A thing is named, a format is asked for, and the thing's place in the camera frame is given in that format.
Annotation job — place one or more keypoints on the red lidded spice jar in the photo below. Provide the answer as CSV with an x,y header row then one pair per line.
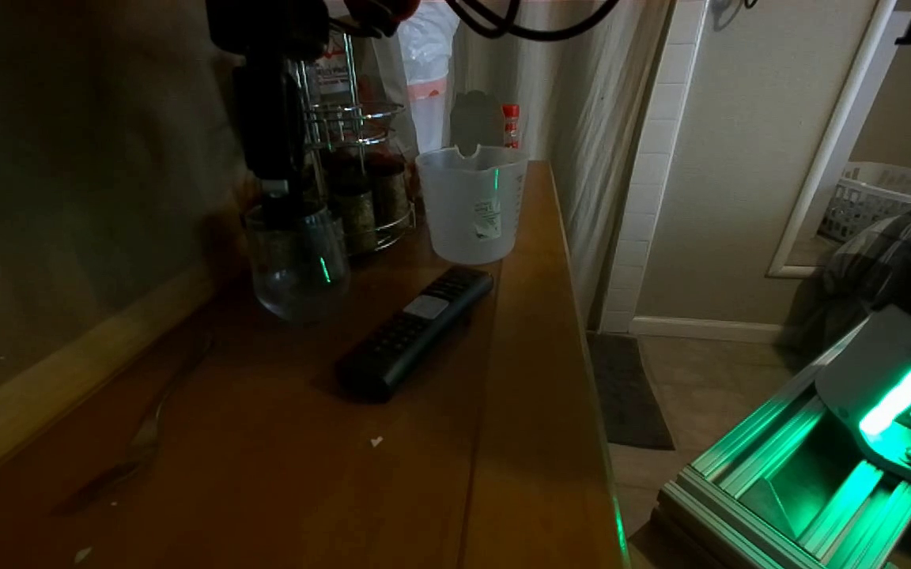
x,y
509,126

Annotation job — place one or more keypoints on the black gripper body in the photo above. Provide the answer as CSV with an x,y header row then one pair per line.
x,y
269,36

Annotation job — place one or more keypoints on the glass cup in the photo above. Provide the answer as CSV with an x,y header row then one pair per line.
x,y
299,264

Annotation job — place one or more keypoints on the wooden dresser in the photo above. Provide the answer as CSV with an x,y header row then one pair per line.
x,y
491,458

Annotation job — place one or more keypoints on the metal spoon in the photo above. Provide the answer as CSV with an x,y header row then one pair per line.
x,y
144,443

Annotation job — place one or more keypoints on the black remote control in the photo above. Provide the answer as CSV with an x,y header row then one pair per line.
x,y
384,357

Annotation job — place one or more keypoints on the dark door mat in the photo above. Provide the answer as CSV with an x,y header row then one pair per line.
x,y
628,404

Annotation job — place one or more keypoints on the clear plastic jug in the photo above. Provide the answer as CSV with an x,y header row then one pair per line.
x,y
473,205

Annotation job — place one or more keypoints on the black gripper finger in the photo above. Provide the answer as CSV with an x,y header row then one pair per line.
x,y
267,205
296,196

